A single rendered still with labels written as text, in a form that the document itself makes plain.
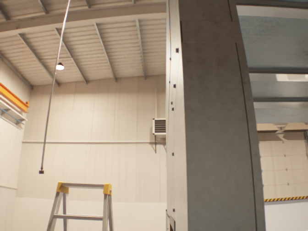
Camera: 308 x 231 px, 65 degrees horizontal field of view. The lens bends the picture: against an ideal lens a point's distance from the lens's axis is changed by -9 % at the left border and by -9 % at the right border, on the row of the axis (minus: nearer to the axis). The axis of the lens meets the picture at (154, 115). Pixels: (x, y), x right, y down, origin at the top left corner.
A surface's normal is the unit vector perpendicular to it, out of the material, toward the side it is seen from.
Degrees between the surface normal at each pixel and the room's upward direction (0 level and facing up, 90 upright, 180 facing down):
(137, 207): 90
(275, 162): 90
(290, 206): 90
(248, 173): 90
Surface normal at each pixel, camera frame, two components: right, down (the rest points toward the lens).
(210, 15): -0.04, -0.34
